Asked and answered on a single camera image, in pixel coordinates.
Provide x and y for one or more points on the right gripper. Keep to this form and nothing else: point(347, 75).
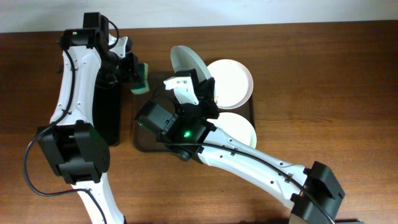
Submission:
point(204, 93)

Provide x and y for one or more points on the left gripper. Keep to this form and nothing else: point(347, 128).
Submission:
point(133, 66)

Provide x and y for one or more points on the green scrub sponge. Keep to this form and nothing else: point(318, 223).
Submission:
point(140, 85)

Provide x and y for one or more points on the light blue plate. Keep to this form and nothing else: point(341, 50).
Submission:
point(184, 58)

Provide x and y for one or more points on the white plate bottom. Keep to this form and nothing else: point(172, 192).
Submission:
point(237, 127)

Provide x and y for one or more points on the white plate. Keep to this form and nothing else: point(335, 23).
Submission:
point(237, 127)
point(233, 83)

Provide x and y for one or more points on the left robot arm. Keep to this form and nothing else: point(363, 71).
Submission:
point(86, 121)

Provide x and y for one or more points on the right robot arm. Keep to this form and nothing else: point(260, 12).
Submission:
point(312, 194)

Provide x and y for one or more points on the brown serving tray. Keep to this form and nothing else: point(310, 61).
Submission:
point(144, 141)

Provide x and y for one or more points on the black plastic tray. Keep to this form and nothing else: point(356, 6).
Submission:
point(107, 112)

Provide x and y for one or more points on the white plate top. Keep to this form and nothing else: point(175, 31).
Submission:
point(233, 83)

